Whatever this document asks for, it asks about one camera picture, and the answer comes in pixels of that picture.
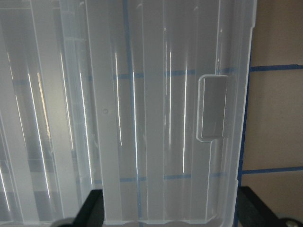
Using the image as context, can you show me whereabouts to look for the clear plastic box lid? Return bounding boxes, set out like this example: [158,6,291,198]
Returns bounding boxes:
[0,0,257,227]

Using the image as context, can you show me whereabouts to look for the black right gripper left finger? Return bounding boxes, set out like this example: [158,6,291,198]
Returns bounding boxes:
[72,189,105,227]

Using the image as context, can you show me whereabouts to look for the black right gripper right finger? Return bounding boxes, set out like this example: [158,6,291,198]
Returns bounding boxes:
[236,186,282,227]

